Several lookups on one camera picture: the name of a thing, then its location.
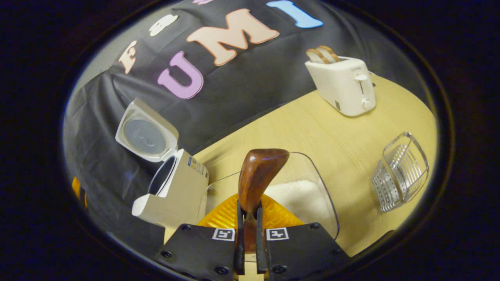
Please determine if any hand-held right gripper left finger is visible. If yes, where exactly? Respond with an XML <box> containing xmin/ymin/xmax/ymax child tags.
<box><xmin>156</xmin><ymin>193</ymin><xmax>246</xmax><ymax>281</ymax></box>

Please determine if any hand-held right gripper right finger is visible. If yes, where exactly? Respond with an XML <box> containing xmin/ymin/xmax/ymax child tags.
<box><xmin>256</xmin><ymin>193</ymin><xmax>350</xmax><ymax>281</ymax></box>

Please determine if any white rice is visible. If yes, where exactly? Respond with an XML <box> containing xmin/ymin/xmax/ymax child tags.
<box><xmin>265</xmin><ymin>180</ymin><xmax>333</xmax><ymax>231</ymax></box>

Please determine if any white rice cooker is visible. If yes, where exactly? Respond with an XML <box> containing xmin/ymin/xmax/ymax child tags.
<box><xmin>115</xmin><ymin>97</ymin><xmax>210</xmax><ymax>229</ymax></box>

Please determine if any brown wooden spoon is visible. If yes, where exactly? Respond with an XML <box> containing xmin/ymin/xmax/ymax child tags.
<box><xmin>237</xmin><ymin>148</ymin><xmax>291</xmax><ymax>253</ymax></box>

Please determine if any clear plastic container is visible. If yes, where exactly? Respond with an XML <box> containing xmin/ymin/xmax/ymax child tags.
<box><xmin>205</xmin><ymin>151</ymin><xmax>340</xmax><ymax>240</ymax></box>

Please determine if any white toaster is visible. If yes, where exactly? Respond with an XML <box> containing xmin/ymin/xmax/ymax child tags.
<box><xmin>304</xmin><ymin>56</ymin><xmax>377</xmax><ymax>117</ymax></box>

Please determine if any toasted bread slice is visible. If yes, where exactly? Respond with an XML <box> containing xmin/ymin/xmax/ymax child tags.
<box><xmin>306</xmin><ymin>48</ymin><xmax>331</xmax><ymax>64</ymax></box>
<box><xmin>316</xmin><ymin>45</ymin><xmax>341</xmax><ymax>63</ymax></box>

